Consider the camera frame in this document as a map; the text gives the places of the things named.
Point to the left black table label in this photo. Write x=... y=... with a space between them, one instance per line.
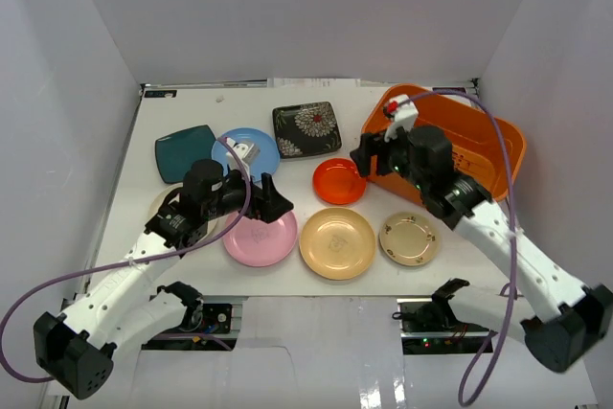
x=159 y=94

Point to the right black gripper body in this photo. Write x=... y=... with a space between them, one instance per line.
x=400 y=167

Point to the white bear round plate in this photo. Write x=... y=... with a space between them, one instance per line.
x=158 y=201

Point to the teal square plate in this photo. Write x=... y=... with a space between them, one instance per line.
x=175 y=153

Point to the black floral square plate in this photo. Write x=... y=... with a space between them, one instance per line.
x=306 y=130

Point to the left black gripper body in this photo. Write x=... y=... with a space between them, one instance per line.
x=261 y=196

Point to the light blue round plate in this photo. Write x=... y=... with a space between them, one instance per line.
x=269 y=157

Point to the orange plastic bin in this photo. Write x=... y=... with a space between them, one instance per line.
x=476 y=149

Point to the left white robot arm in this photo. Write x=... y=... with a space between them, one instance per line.
x=79 y=346

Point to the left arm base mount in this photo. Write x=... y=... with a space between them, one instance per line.
x=212 y=331

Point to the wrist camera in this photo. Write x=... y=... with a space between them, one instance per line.
x=402 y=113
x=244 y=153

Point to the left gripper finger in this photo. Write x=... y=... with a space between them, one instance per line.
x=269 y=193
x=284 y=206

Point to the right black table label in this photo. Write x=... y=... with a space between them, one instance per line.
x=454 y=89

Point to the pink round plate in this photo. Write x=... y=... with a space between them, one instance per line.
x=255 y=243

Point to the tan round plate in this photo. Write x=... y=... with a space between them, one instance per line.
x=338 y=244

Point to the cream floral round plate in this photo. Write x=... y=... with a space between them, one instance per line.
x=409 y=239

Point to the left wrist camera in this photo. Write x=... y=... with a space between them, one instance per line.
x=244 y=153

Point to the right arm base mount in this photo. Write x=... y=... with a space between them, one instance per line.
x=424 y=330

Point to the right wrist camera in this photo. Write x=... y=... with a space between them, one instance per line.
x=402 y=113

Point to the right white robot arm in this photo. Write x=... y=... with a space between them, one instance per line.
x=569 y=317

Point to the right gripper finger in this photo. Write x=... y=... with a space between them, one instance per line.
x=383 y=152
x=362 y=155

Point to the orange round plate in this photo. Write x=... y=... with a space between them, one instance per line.
x=337 y=181

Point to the papers at back edge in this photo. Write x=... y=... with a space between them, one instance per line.
x=313 y=83

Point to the black table label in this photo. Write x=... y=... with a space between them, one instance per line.
x=159 y=94
x=454 y=89

